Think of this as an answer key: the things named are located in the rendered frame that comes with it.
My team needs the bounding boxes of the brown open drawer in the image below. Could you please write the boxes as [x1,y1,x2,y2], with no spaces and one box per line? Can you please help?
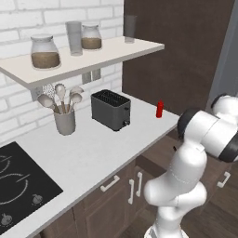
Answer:
[135,129,238,216]

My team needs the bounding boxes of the brown closed drawer front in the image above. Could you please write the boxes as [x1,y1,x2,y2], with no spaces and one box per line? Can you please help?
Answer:
[81,158,138,213]

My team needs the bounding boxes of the dark grey toaster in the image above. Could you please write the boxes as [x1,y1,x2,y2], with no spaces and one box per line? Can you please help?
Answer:
[90,89,132,132]

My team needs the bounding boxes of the red ketchup bottle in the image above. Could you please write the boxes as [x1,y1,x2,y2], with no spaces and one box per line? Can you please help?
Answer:
[155,99,165,119]

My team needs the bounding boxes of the grey utensil pot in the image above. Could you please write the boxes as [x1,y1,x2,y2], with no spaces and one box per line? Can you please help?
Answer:
[53,108,77,137]

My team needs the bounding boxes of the brown cupboard door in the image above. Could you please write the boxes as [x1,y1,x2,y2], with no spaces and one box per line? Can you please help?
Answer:
[83,180,137,238]
[134,166,157,216]

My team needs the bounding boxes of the slotted wooden spoon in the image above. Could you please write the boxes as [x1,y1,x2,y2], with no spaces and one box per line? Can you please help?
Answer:
[42,84,60,113]

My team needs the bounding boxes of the small glass jar brown contents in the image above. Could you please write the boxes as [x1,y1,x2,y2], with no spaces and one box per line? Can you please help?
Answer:
[81,23,103,51]

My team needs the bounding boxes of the tall dark brown cabinet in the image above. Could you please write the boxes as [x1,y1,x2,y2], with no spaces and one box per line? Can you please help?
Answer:
[121,0,236,116]

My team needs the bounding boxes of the grey glass tumbler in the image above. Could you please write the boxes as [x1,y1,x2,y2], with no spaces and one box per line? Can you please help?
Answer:
[124,14,138,44]

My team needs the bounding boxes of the clear glass tumbler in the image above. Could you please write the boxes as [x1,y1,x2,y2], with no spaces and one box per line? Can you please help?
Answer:
[65,20,84,57]

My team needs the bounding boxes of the large glass jar brown contents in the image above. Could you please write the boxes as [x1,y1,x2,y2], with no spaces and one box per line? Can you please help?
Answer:
[30,33,61,70]

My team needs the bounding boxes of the grey hob knob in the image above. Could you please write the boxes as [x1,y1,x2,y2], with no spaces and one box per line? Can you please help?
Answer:
[0,213,13,227]
[32,193,44,205]

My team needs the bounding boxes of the black hob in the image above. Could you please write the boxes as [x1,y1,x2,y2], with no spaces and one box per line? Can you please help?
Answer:
[0,141,64,236]

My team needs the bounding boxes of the brown cupboard under hob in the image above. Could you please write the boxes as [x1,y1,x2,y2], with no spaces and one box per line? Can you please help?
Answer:
[39,207,78,238]

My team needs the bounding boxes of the grey fridge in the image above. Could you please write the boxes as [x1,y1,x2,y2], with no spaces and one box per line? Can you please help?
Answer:
[205,0,238,110]

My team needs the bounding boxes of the grey wall outlet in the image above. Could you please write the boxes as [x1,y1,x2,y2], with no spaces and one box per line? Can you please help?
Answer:
[81,68,102,85]
[31,86,45,102]

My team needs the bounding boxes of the white wall shelf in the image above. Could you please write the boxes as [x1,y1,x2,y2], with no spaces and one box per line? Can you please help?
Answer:
[0,36,165,91]

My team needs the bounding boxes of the white cupboard door handle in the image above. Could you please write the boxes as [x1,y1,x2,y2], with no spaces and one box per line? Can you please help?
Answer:
[135,171,143,198]
[127,178,136,205]

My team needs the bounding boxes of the white open drawer handle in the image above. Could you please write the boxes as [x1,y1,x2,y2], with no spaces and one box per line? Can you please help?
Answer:
[217,171,231,189]

